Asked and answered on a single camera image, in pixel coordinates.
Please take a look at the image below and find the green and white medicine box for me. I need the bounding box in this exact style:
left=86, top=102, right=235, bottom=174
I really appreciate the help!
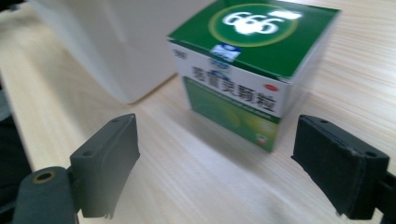
left=166, top=0, right=341, bottom=153

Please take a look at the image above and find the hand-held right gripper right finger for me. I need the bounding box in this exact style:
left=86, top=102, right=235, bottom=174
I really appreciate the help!
left=290, top=114, right=390, bottom=220

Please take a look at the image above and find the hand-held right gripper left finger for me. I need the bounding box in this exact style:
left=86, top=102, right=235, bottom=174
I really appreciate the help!
left=69, top=113, right=141, bottom=219

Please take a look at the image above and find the white plastic container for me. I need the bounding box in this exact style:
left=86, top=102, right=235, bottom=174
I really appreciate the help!
left=27, top=0, right=216, bottom=105

